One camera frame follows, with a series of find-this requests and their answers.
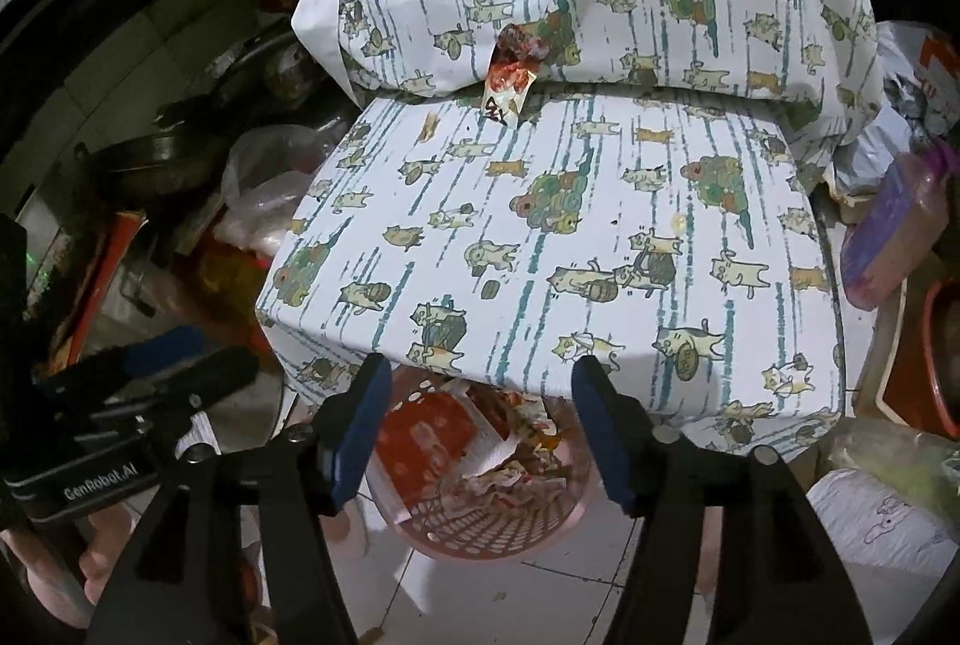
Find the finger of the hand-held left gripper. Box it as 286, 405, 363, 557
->
90, 345, 260, 428
34, 326, 205, 402

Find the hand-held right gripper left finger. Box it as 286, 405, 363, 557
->
86, 354, 392, 645

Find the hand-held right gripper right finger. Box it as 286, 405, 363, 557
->
571, 356, 875, 645

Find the large red white paper cup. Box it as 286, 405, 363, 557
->
373, 394, 496, 522

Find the red white paper wrapper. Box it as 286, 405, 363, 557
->
442, 457, 593, 515

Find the pink perforated waste basket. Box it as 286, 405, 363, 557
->
364, 364, 601, 562

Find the person's left hand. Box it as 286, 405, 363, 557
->
0, 499, 155, 635

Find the yellow plastic bag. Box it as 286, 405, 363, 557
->
199, 240, 278, 308

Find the red cardboard box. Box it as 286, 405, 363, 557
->
52, 210, 147, 361

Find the dark metal pan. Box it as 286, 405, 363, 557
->
97, 131, 226, 196

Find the cat printed bed sheet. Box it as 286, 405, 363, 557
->
255, 90, 845, 447

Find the white printed plastic bag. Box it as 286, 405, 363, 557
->
806, 469, 960, 616

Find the clear crinkled plastic bag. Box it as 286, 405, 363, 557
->
821, 420, 960, 496

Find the steel pot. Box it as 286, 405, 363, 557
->
217, 34, 331, 106

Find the red plastic basin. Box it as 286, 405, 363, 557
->
919, 281, 960, 436

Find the purple plastic container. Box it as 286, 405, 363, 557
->
840, 146, 950, 308

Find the red printed plastic packet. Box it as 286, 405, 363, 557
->
480, 24, 542, 127

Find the grey plastic bag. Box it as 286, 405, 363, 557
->
832, 22, 960, 196

